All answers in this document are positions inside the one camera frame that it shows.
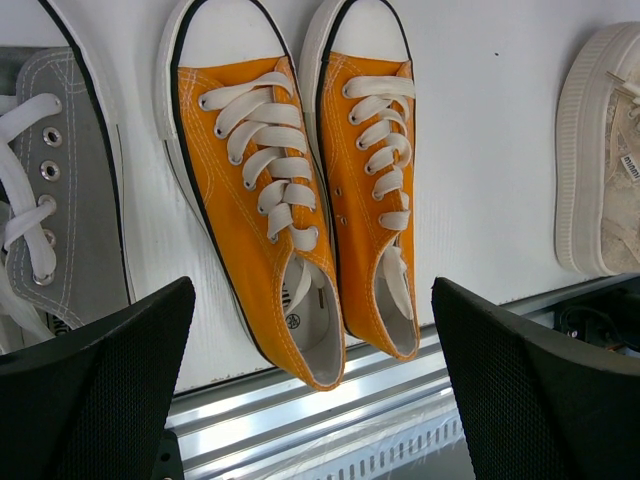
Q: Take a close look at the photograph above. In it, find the slotted cable duct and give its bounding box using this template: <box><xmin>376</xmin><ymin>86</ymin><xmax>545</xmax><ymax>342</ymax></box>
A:
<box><xmin>268</xmin><ymin>411</ymin><xmax>475</xmax><ymax>479</ymax></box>

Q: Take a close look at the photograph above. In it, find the orange sneaker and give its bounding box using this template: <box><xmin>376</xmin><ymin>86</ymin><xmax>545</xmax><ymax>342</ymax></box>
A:
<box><xmin>154</xmin><ymin>1</ymin><xmax>345</xmax><ymax>391</ymax></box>
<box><xmin>298</xmin><ymin>1</ymin><xmax>420</xmax><ymax>361</ymax></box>

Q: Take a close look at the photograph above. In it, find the aluminium front rail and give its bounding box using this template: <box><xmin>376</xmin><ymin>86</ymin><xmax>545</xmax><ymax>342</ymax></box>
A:
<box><xmin>164</xmin><ymin>272</ymin><xmax>640</xmax><ymax>480</ymax></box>

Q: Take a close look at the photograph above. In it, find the grey sneaker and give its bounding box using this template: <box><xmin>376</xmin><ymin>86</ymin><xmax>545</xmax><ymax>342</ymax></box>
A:
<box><xmin>1</xmin><ymin>1</ymin><xmax>134</xmax><ymax>353</ymax></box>

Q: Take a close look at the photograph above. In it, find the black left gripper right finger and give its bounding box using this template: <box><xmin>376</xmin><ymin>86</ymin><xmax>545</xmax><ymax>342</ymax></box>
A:
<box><xmin>432</xmin><ymin>278</ymin><xmax>639</xmax><ymax>479</ymax></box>

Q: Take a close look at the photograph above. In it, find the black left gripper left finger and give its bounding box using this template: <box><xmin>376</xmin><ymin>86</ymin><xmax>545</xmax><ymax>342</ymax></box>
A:
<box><xmin>1</xmin><ymin>277</ymin><xmax>195</xmax><ymax>479</ymax></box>

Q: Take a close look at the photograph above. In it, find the cream platform sneaker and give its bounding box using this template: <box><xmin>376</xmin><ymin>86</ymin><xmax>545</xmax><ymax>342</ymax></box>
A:
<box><xmin>555</xmin><ymin>22</ymin><xmax>639</xmax><ymax>276</ymax></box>

